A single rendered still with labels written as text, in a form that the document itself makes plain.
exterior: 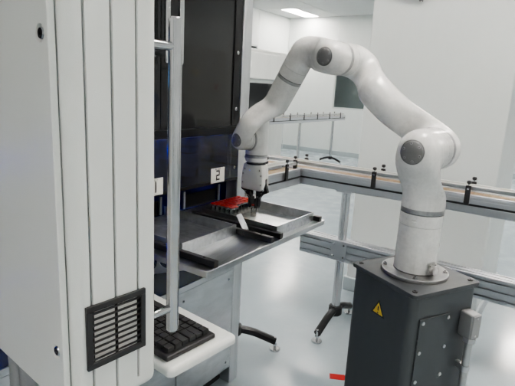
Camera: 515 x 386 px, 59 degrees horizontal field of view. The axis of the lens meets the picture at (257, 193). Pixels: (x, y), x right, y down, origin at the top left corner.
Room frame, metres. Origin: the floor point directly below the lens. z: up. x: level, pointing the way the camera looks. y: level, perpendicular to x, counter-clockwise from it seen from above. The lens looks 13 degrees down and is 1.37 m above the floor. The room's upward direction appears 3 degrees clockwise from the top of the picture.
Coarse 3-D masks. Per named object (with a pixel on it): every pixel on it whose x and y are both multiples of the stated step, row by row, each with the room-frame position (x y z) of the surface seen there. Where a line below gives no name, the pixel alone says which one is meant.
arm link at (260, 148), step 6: (264, 126) 1.69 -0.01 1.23; (258, 132) 1.68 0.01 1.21; (264, 132) 1.69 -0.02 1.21; (258, 138) 1.67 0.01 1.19; (264, 138) 1.69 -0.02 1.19; (258, 144) 1.67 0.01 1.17; (264, 144) 1.69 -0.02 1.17; (246, 150) 1.71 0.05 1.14; (252, 150) 1.68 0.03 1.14; (258, 150) 1.68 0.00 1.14; (264, 150) 1.69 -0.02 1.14
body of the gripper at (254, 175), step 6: (246, 162) 1.72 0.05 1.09; (264, 162) 1.72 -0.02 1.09; (246, 168) 1.71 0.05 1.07; (252, 168) 1.70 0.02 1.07; (258, 168) 1.68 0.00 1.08; (264, 168) 1.69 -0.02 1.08; (246, 174) 1.71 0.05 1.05; (252, 174) 1.70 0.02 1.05; (258, 174) 1.68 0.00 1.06; (264, 174) 1.69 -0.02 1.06; (246, 180) 1.71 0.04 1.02; (252, 180) 1.70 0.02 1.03; (258, 180) 1.68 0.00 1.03; (264, 180) 1.68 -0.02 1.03; (246, 186) 1.71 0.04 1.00; (252, 186) 1.69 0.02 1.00; (258, 186) 1.68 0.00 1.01
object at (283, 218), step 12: (264, 204) 1.83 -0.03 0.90; (276, 204) 1.80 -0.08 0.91; (228, 216) 1.61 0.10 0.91; (264, 216) 1.73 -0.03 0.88; (276, 216) 1.73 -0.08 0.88; (288, 216) 1.74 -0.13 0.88; (300, 216) 1.73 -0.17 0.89; (312, 216) 1.69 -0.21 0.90; (276, 228) 1.49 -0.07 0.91; (288, 228) 1.55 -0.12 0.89
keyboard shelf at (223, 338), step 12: (156, 300) 1.12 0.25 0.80; (180, 312) 1.06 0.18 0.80; (204, 324) 1.01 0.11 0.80; (216, 336) 0.96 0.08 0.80; (228, 336) 0.96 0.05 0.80; (204, 348) 0.90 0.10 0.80; (216, 348) 0.92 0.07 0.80; (156, 360) 0.85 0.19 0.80; (180, 360) 0.86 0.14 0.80; (192, 360) 0.87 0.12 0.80; (204, 360) 0.89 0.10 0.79; (168, 372) 0.82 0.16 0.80; (180, 372) 0.84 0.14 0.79
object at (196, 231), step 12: (180, 216) 1.63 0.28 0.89; (192, 216) 1.59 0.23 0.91; (204, 216) 1.57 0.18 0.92; (156, 228) 1.50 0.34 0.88; (180, 228) 1.51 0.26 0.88; (192, 228) 1.52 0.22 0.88; (204, 228) 1.53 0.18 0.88; (216, 228) 1.53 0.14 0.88; (228, 228) 1.45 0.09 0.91; (180, 240) 1.39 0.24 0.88; (192, 240) 1.31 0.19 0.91; (204, 240) 1.35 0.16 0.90; (216, 240) 1.40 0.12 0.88
